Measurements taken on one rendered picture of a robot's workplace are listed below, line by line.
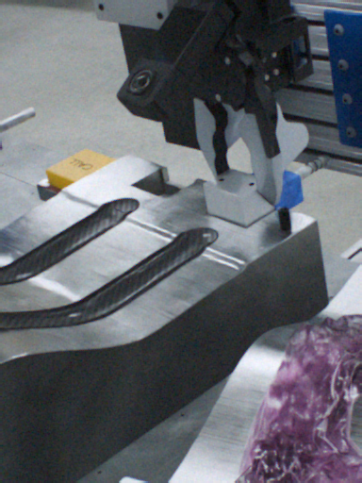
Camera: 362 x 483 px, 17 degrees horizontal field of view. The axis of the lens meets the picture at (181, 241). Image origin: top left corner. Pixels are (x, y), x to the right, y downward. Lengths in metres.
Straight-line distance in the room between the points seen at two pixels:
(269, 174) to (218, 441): 0.28
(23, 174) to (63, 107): 2.32
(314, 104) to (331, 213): 1.35
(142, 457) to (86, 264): 0.19
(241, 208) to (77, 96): 2.80
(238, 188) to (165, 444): 0.24
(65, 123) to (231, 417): 2.85
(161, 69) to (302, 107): 0.62
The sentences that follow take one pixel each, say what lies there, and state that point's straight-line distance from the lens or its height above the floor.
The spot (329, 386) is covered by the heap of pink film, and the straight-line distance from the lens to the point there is 0.85.
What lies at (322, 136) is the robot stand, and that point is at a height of 0.73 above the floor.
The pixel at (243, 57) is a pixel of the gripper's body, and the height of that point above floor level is 1.04.
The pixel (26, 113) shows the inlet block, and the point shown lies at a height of 0.93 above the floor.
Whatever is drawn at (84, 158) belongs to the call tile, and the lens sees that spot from 1.40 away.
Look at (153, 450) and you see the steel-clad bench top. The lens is 0.99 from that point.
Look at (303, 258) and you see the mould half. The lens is 1.07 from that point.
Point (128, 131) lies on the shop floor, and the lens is 3.53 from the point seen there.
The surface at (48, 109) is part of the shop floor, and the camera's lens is 3.80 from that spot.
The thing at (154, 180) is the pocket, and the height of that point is 0.88.
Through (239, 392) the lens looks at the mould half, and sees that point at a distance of 0.88.
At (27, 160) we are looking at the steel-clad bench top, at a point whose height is 0.80.
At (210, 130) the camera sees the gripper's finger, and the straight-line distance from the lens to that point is 1.09.
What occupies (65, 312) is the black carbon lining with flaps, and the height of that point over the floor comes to 0.88.
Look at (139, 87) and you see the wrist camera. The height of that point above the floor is 1.04.
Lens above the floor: 1.41
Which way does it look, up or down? 29 degrees down
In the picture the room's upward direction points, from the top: 12 degrees counter-clockwise
